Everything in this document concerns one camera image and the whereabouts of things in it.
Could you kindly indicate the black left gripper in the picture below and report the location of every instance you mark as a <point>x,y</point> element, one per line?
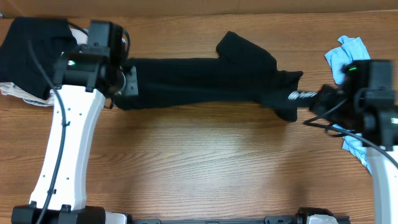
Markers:
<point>131,81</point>

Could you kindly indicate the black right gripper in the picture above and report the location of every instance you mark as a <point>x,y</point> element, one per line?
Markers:
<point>325,101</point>

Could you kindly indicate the black t-shirt with logo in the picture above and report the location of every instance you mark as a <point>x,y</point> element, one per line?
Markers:
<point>243,71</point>

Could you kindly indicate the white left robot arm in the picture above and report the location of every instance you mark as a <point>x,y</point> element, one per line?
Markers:
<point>82,82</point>

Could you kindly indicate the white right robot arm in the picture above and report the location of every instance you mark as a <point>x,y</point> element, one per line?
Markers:
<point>363,107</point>

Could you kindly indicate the light blue t-shirt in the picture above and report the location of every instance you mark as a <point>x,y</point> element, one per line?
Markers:
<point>351,49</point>

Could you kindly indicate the folded black shirt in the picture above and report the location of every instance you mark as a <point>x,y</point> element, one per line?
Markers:
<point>50,38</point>

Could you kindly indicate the folded beige garment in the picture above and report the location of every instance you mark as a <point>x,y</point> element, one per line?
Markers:
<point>9,88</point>

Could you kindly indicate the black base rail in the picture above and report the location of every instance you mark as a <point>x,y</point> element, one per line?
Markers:
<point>283,219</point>

